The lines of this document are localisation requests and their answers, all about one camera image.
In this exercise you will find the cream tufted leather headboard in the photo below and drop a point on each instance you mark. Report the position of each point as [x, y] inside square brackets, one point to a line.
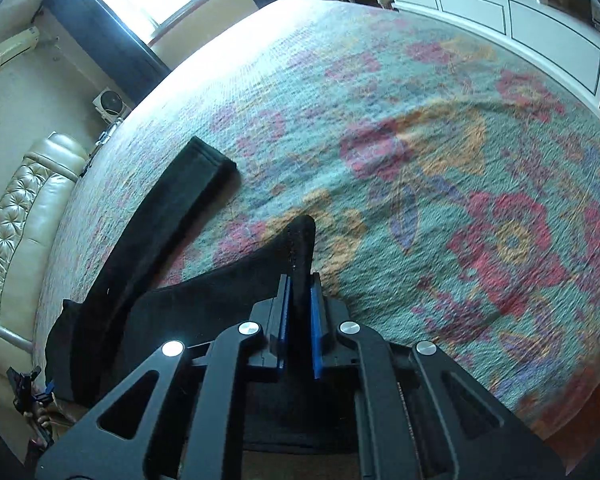
[30, 212]

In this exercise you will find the white wall air conditioner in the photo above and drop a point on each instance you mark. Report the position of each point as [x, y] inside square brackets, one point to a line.
[20, 43]

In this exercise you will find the black pants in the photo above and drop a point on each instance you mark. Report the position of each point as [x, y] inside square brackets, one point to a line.
[125, 317]

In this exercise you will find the white standing fan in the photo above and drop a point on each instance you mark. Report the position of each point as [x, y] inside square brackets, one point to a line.
[110, 106]

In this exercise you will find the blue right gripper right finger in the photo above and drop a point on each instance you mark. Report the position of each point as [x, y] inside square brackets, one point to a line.
[326, 315]

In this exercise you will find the white tv cabinet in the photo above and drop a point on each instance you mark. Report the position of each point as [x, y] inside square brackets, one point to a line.
[553, 39]

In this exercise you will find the floral bedspread bed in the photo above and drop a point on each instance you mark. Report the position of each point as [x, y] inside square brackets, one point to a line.
[454, 187]

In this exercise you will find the dark blue left curtain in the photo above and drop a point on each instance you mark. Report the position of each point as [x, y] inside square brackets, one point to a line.
[112, 45]

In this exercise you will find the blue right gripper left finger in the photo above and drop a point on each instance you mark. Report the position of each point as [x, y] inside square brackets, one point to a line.
[272, 316]

